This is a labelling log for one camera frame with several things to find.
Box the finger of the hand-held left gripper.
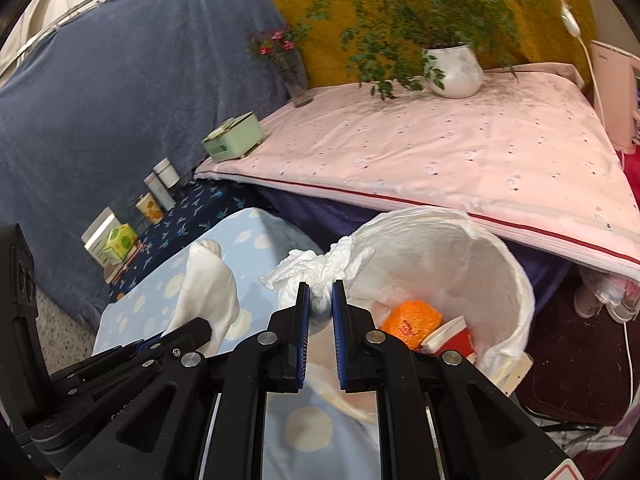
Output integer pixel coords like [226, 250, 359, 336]
[49, 317, 214, 387]
[67, 354, 165, 402]

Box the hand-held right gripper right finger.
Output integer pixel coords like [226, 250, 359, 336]
[331, 281, 572, 480]

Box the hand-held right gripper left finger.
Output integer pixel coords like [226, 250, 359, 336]
[60, 282, 311, 480]

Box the smooth white cloth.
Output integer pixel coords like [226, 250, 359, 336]
[162, 239, 241, 357]

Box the plain orange wrapper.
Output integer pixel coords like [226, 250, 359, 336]
[380, 300, 445, 352]

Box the white tissue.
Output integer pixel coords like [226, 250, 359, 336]
[257, 235, 376, 334]

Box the red paper cup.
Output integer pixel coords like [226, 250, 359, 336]
[420, 316, 479, 362]

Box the white bag lined bin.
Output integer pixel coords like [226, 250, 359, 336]
[310, 205, 537, 422]

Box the light blue dotted cloth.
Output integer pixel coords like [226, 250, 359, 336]
[92, 207, 387, 480]

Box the wooden stand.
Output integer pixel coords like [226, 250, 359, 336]
[103, 242, 146, 286]

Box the white cardboard box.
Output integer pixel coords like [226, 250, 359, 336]
[81, 207, 124, 266]

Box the small green box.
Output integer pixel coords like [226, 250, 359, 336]
[103, 224, 139, 264]

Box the dark blue printed cloth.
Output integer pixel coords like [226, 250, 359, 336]
[110, 177, 267, 304]

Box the orange printed tin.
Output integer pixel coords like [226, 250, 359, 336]
[135, 192, 165, 225]

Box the tall grey white canister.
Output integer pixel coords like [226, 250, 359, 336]
[143, 172, 176, 211]

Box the short white canister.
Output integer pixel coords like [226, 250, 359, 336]
[152, 157, 180, 189]

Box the pale green box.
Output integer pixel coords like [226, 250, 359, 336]
[201, 112, 266, 163]

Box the pink printed blanket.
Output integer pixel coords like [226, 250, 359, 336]
[194, 62, 640, 279]

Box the navy blue backdrop cloth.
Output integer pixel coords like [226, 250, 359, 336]
[0, 0, 302, 332]

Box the dark red mat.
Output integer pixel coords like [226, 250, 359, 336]
[515, 275, 637, 427]

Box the glass vase with pink flowers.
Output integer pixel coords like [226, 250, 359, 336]
[249, 27, 315, 109]

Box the white shoe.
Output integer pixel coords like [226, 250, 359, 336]
[573, 280, 609, 319]
[607, 294, 640, 324]

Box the pink white cloth bundle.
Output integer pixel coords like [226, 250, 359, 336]
[579, 265, 640, 307]

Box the green plant in white pot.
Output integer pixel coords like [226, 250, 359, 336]
[300, 0, 557, 102]

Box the pink plastic bag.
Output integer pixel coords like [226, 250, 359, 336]
[614, 399, 640, 442]

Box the red cloth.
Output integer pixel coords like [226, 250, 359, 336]
[620, 145, 640, 202]

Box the mustard yellow backdrop cloth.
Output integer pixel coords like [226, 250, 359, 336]
[247, 0, 601, 92]

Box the pink white appliance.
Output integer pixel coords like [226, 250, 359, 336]
[589, 40, 640, 157]

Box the thin white floor cable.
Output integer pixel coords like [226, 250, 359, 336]
[620, 319, 637, 412]

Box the white cable with switch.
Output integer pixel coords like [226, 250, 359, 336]
[539, 0, 609, 127]

